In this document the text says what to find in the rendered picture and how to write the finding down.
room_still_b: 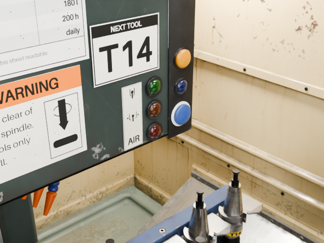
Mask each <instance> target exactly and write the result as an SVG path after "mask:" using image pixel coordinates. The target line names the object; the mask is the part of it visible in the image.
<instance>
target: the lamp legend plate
mask: <svg viewBox="0 0 324 243"><path fill-rule="evenodd" d="M121 94H122V116H123V138H124V150H125V151H126V150H128V149H131V148H133V147H136V146H138V145H140V144H142V143H143V124H142V82H139V83H136V84H132V85H129V86H126V87H123V88H121Z"/></svg>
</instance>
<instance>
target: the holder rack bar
mask: <svg viewBox="0 0 324 243"><path fill-rule="evenodd" d="M228 187H229V184H227V185H225V186H223V187H221V188H220V189H218V190H216V191H214V192H213V193H211V194H209V195H208V196H206V197H204V203H205V204H206V210H207V213H209V212H213V213H215V214H218V209H219V206H221V207H223V205H224V202H225V198H226V194H227V191H228ZM192 209H193V204H192V205H190V206H189V207H187V208H185V209H183V210H182V211H180V212H178V213H176V214H175V215H173V216H171V217H170V218H168V219H166V220H164V221H163V222H161V223H159V224H158V225H156V226H154V227H152V228H150V229H148V230H147V231H145V232H143V233H142V234H140V235H138V236H136V237H135V238H133V239H131V240H130V241H128V242H126V243H160V242H162V241H164V240H165V239H167V238H168V237H170V236H172V235H173V234H175V233H176V234H178V235H179V236H182V235H183V231H184V227H186V228H189V222H190V218H191V213H192Z"/></svg>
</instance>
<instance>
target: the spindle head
mask: <svg viewBox="0 0 324 243"><path fill-rule="evenodd" d="M168 1H169V0H85V9H86V22H87V34H88V47H89V59H85V60H81V61H77V62H73V63H69V64H65V65H61V66H57V67H53V68H49V69H45V70H41V71H37V72H33V73H29V74H25V75H21V76H17V77H13V78H9V79H5V80H1V81H0V85H2V84H5V83H9V82H13V81H18V80H22V79H25V78H29V77H33V76H37V75H41V74H45V73H49V72H52V71H56V70H60V69H64V68H69V67H73V66H76V65H80V70H81V86H82V98H83V109H84V120H85V132H86V143H87V150H85V151H82V152H80V153H77V154H75V155H72V156H70V157H67V158H65V159H62V160H60V161H57V162H54V163H52V164H49V165H47V166H44V167H42V168H39V169H37V170H34V171H32V172H29V173H27V174H24V175H21V176H19V177H16V178H14V179H11V180H9V181H6V182H4V183H1V184H0V206H3V205H5V204H7V203H10V202H12V201H15V200H17V199H19V198H22V197H24V196H26V195H29V194H31V193H33V192H36V191H38V190H40V189H43V188H45V187H47V186H50V185H52V184H54V183H57V182H59V181H61V180H64V179H66V178H68V177H71V176H73V175H76V174H78V173H80V172H83V171H85V170H87V169H90V168H92V167H95V166H97V165H99V164H102V163H104V162H106V161H109V160H111V159H114V158H116V157H118V156H121V155H123V154H125V153H127V152H130V151H132V150H134V149H137V148H139V147H141V146H144V145H146V144H149V143H151V142H153V141H150V140H148V138H147V129H148V127H149V126H150V125H151V124H152V123H153V122H160V123H161V124H162V134H161V136H160V137H159V138H158V139H160V138H163V137H165V136H167V135H168ZM153 13H159V69H155V70H152V71H149V72H145V73H142V74H139V75H135V76H132V77H129V78H126V79H122V80H119V81H115V82H112V83H108V84H105V85H101V86H98V87H95V88H94V87H93V74H92V61H91V47H90V34H89V26H92V25H97V24H101V23H106V22H111V21H117V20H122V19H126V18H131V17H136V16H141V15H147V14H153ZM153 76H158V77H160V78H161V80H162V90H161V92H160V93H159V94H158V95H157V96H155V97H151V96H148V95H147V93H146V84H147V82H148V80H149V79H150V78H151V77H153ZM139 82H142V124H143V143H142V144H140V145H138V146H136V147H133V148H131V149H128V150H126V151H125V150H124V138H123V116H122V88H123V87H126V86H129V85H132V84H136V83H139ZM155 99H158V100H160V101H161V102H162V112H161V114H160V116H159V117H158V118H156V119H154V120H151V119H149V118H148V117H147V115H146V109H147V106H148V104H149V103H150V102H151V101H152V100H155Z"/></svg>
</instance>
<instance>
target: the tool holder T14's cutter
mask: <svg viewBox="0 0 324 243"><path fill-rule="evenodd" d="M220 243H240V236H238V237H237V238H236V239H228V238H226V237H225V236H220Z"/></svg>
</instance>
